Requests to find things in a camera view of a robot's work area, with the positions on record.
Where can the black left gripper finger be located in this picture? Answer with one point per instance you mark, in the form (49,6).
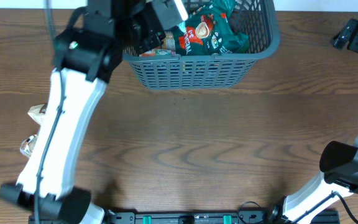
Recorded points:
(150,42)
(170,12)

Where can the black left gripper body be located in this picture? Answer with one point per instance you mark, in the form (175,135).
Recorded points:
(142,30)

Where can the multicolour tissue pack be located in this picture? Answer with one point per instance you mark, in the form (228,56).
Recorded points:
(160,53)

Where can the orange spaghetti package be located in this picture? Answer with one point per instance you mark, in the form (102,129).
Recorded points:
(169,41)

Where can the teal small snack packet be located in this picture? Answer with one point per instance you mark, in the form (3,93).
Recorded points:
(182,27)

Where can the green Nescafe coffee bag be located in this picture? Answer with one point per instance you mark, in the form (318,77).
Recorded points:
(208,32)

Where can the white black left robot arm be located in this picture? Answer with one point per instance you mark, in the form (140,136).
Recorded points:
(85,55)

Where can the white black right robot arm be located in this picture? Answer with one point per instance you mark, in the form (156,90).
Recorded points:
(338,167)

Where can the grey plastic mesh basket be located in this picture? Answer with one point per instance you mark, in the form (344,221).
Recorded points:
(257,19)

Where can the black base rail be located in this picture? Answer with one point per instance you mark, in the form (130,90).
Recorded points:
(246,215)

